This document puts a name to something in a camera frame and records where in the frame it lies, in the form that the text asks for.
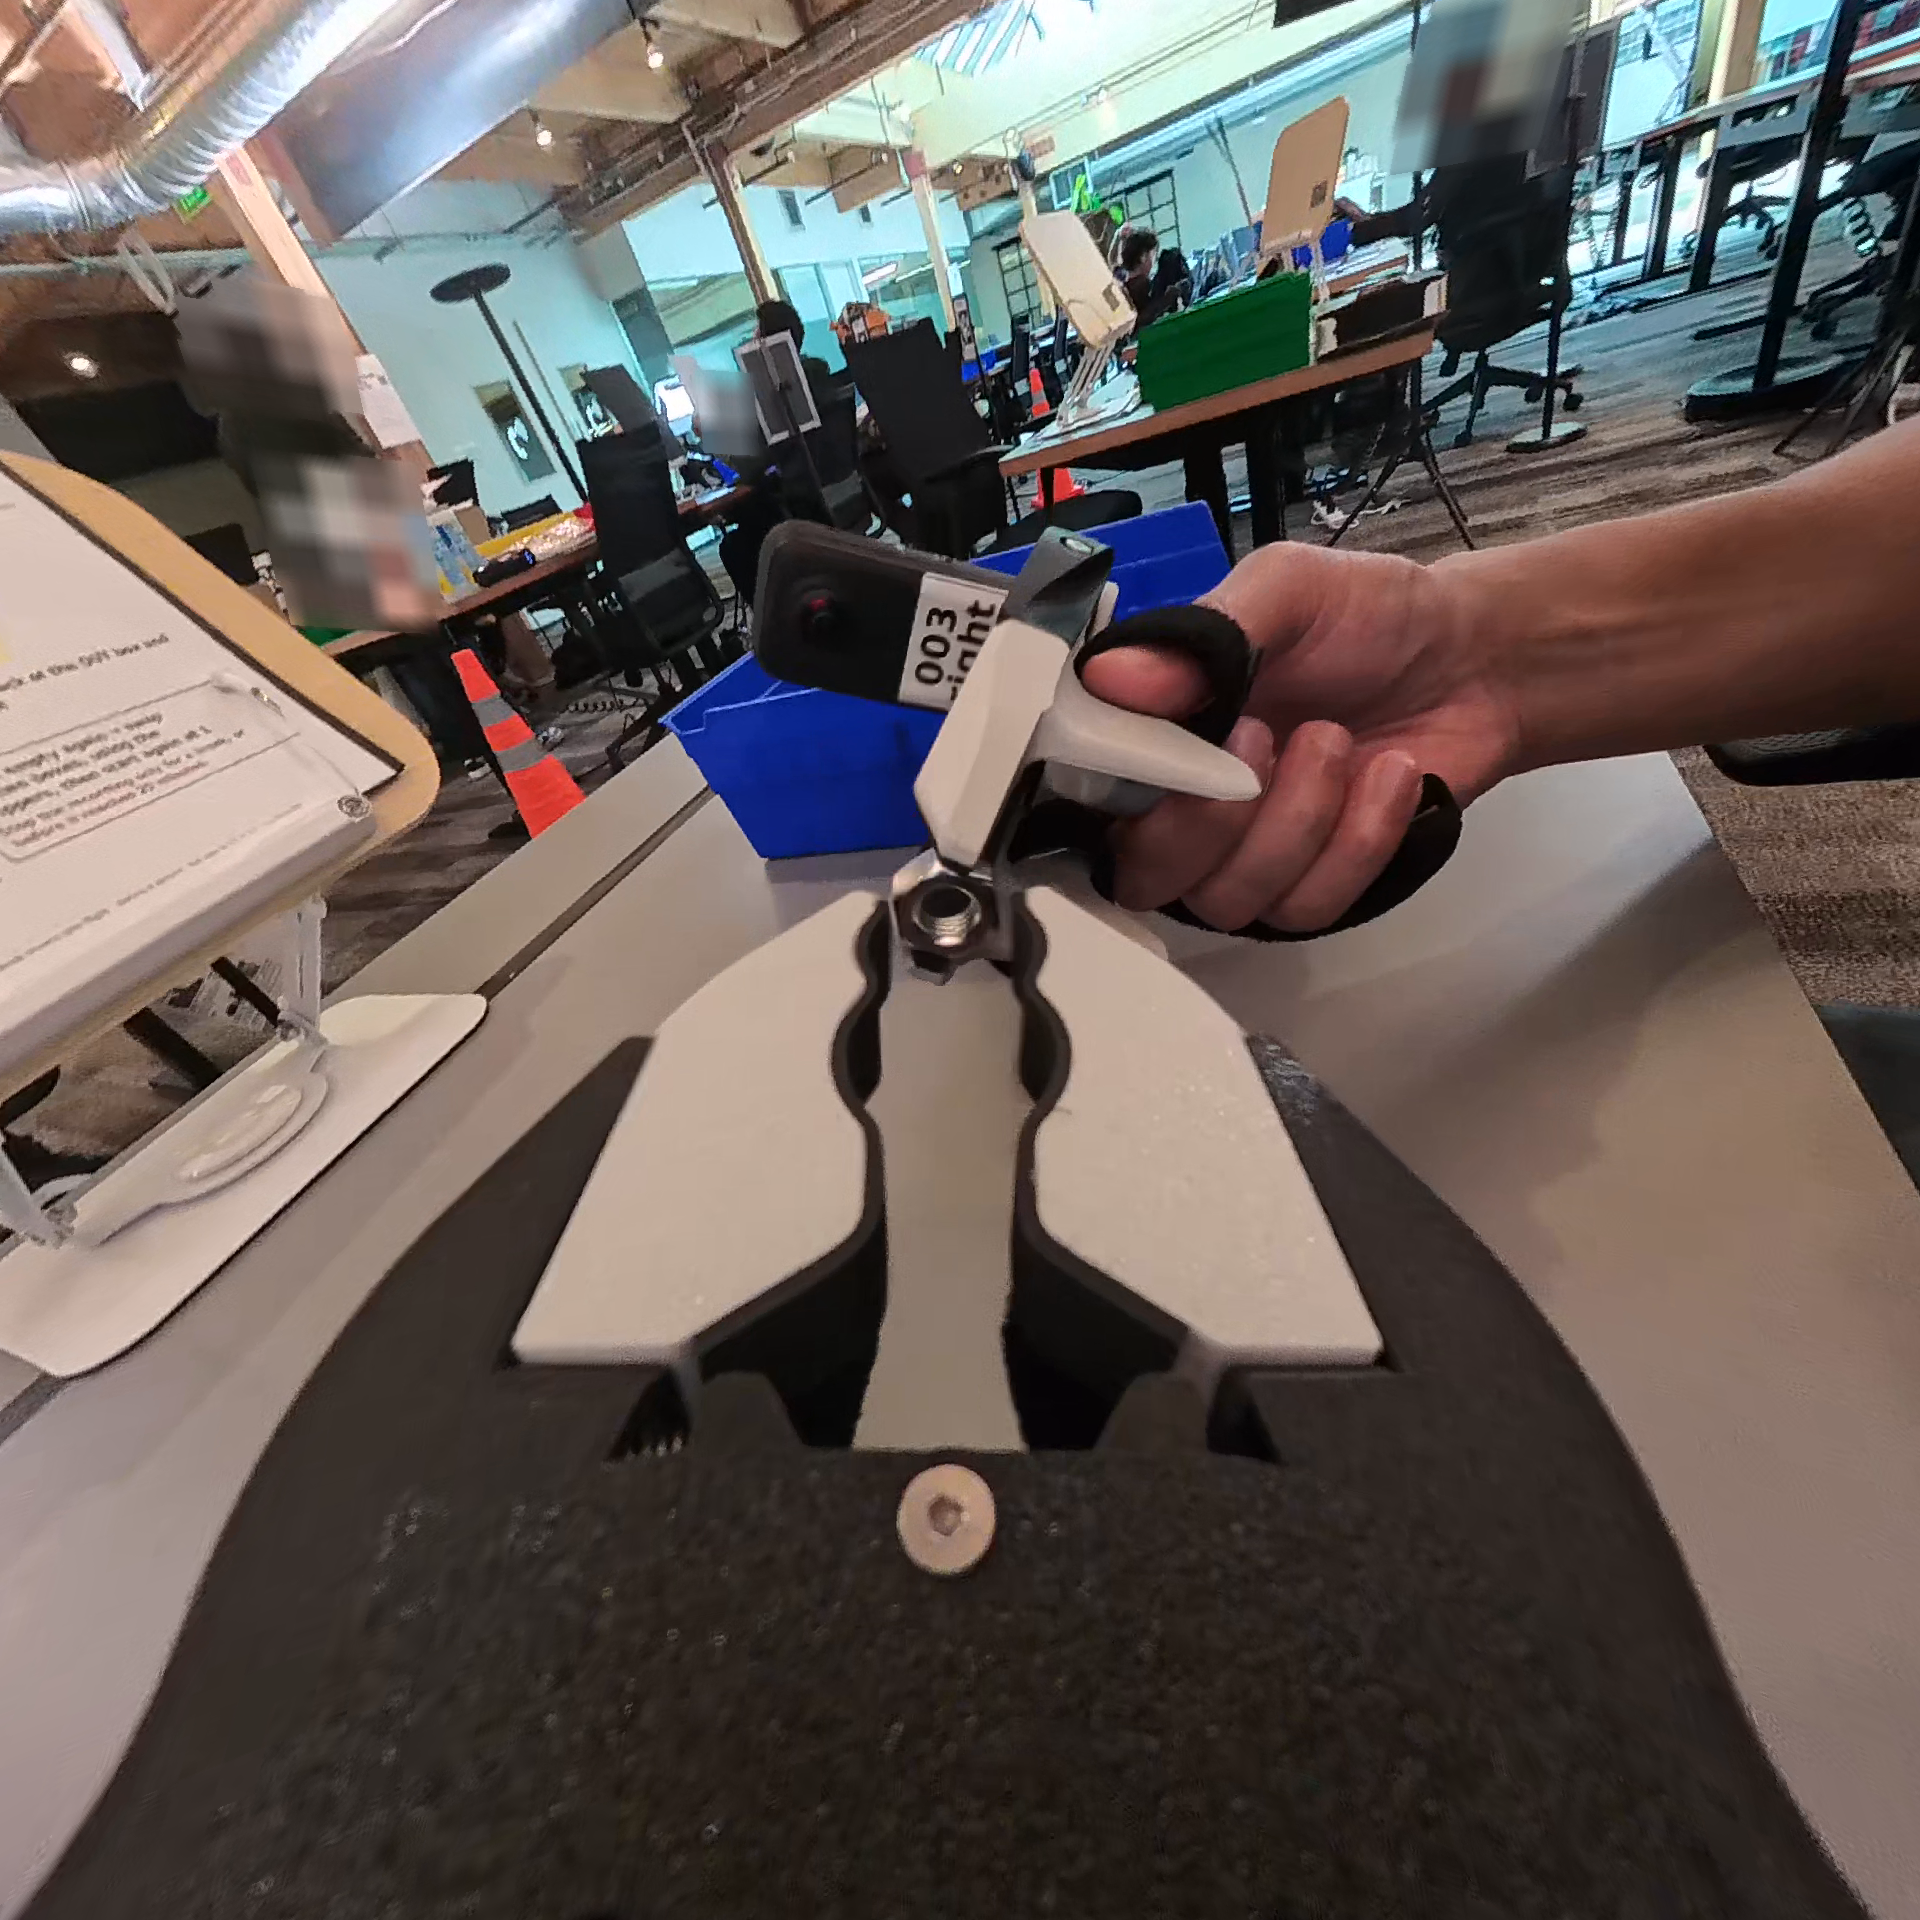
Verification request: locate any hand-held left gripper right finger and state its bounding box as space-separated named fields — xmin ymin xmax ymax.
xmin=1002 ymin=883 xmax=1386 ymax=1454

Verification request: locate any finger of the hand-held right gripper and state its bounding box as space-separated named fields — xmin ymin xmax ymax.
xmin=913 ymin=613 xmax=1078 ymax=871

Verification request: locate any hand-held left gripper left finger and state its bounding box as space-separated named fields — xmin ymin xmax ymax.
xmin=510 ymin=888 xmax=898 ymax=1454

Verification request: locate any blue plastic bin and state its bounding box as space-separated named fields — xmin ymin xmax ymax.
xmin=664 ymin=501 xmax=1237 ymax=862

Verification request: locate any steel hex nut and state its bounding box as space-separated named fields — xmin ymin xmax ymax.
xmin=889 ymin=873 xmax=1011 ymax=983

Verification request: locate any person's right forearm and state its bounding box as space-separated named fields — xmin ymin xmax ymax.
xmin=1484 ymin=432 xmax=1920 ymax=786

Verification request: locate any person's right hand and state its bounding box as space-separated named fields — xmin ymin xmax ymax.
xmin=1081 ymin=536 xmax=1525 ymax=935

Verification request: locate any grey monitor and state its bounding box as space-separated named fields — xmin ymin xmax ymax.
xmin=734 ymin=331 xmax=825 ymax=446

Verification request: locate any orange traffic cone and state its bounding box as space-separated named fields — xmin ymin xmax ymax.
xmin=1027 ymin=366 xmax=1087 ymax=507
xmin=451 ymin=647 xmax=589 ymax=842

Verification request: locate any white rectangular board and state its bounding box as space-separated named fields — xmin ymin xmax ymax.
xmin=0 ymin=992 xmax=491 ymax=1380

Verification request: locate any tilted display board stand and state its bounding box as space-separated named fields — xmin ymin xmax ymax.
xmin=1256 ymin=96 xmax=1352 ymax=284
xmin=1021 ymin=210 xmax=1142 ymax=437

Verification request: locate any long wooden work table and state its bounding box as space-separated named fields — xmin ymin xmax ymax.
xmin=996 ymin=321 xmax=1443 ymax=549

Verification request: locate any instruction sheet on stand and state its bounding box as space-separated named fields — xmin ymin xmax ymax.
xmin=0 ymin=450 xmax=442 ymax=1082

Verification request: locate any green plastic bin stack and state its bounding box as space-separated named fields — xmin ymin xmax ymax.
xmin=1135 ymin=270 xmax=1321 ymax=410

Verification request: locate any black standing desk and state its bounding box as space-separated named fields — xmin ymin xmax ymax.
xmin=1597 ymin=30 xmax=1920 ymax=430

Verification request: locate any black ceiling duct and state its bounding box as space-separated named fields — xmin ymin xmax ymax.
xmin=255 ymin=0 xmax=663 ymax=242

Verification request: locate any silver spiral air duct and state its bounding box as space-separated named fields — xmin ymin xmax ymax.
xmin=0 ymin=0 xmax=401 ymax=242

